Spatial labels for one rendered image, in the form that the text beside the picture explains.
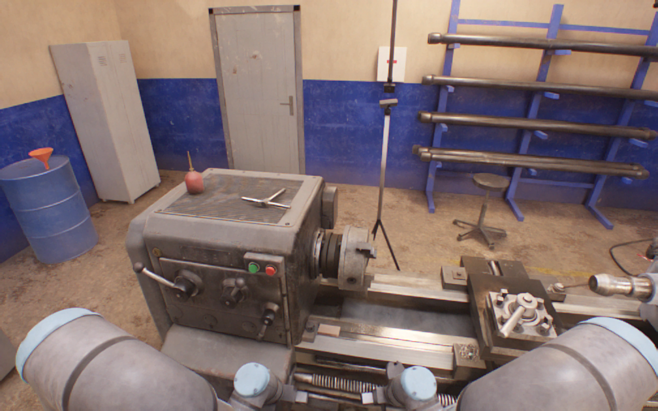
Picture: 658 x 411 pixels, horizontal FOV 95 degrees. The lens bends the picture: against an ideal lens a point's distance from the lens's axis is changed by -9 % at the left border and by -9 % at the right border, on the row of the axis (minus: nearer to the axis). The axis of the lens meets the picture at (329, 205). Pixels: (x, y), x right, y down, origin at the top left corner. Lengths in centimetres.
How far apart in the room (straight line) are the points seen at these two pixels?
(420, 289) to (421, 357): 36
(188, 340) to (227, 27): 369
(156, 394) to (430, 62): 392
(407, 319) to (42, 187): 312
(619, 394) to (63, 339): 67
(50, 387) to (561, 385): 59
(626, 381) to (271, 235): 87
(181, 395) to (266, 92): 405
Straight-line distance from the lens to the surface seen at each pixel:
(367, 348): 134
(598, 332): 56
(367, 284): 133
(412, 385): 100
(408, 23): 404
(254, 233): 107
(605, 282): 152
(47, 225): 375
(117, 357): 48
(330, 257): 124
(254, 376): 100
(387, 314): 161
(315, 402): 164
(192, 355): 145
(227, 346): 140
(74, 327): 55
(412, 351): 135
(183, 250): 120
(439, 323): 164
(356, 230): 125
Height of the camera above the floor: 190
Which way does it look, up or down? 29 degrees down
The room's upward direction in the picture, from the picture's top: straight up
